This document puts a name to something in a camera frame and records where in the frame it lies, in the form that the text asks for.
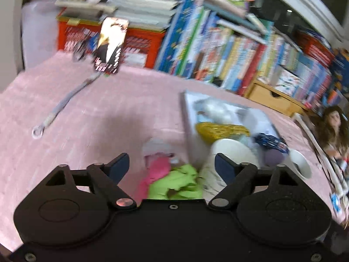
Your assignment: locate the purple soft ball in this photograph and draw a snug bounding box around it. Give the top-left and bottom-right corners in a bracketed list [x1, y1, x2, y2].
[263, 150, 287, 167]

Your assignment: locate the wooden drawer organizer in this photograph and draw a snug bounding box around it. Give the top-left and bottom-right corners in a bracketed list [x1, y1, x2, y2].
[244, 80, 308, 118]

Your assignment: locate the blue printed bag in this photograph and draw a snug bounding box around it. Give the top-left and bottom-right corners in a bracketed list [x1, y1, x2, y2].
[331, 48, 349, 88]

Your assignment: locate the white fluffy ball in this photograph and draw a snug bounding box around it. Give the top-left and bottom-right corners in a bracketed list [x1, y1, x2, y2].
[193, 98, 240, 123]

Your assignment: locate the blue patterned cloth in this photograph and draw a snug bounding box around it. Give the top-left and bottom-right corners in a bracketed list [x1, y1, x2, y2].
[253, 132, 289, 153]

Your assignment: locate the row of green spine books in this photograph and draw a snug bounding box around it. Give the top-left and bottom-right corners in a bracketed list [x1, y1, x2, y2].
[269, 34, 303, 71]

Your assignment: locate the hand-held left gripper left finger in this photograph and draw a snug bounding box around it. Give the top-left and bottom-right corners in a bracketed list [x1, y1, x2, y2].
[44, 153, 137, 211]

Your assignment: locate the stack of grey white books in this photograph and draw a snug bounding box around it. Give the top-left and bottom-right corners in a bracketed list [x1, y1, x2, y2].
[105, 0, 180, 30]

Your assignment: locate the green felt cloth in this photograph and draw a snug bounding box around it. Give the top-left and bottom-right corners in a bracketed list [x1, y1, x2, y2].
[147, 164, 204, 200]

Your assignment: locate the red crate under book stack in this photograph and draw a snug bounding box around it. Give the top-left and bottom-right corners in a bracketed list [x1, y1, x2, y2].
[57, 15, 167, 69]

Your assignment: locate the pink felt piece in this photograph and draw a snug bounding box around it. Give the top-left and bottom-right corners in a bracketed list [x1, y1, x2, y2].
[139, 153, 172, 200]

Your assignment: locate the yellow mesh scrubber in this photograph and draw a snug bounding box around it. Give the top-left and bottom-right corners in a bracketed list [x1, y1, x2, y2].
[196, 122, 251, 145]

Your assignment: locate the row of blue pink books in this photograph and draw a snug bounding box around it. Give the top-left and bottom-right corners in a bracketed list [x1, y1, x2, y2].
[297, 52, 334, 111]

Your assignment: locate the white pencil printed box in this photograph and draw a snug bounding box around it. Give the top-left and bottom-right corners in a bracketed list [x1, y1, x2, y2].
[275, 65, 300, 97]

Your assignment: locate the photo card of man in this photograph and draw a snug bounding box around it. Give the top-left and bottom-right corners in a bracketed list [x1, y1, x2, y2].
[92, 16, 130, 75]

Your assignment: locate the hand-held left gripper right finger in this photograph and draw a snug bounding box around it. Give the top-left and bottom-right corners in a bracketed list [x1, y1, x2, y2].
[209, 153, 296, 210]

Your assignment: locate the grey lanyard with ring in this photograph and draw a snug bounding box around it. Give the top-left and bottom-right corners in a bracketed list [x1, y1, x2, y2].
[31, 72, 100, 139]

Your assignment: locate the long row of colourful books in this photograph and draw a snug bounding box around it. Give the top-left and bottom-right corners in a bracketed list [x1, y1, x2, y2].
[154, 0, 269, 93]

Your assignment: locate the white window frame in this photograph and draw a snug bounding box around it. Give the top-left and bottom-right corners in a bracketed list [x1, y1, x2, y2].
[251, 0, 349, 41]

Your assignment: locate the pile of flat lying books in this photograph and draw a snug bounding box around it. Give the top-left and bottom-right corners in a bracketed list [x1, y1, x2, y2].
[203, 0, 273, 44]

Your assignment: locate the pink quilted table cloth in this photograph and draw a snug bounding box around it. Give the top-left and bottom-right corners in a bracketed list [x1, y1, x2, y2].
[0, 50, 349, 252]

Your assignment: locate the red basket with books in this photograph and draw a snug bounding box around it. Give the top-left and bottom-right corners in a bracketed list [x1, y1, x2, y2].
[296, 29, 336, 66]

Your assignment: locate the doll with brown curly hair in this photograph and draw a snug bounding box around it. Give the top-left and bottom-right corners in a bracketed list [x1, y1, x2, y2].
[313, 105, 349, 161]

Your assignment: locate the white shallow box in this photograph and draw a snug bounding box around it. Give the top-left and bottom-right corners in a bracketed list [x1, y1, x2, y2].
[179, 90, 287, 170]

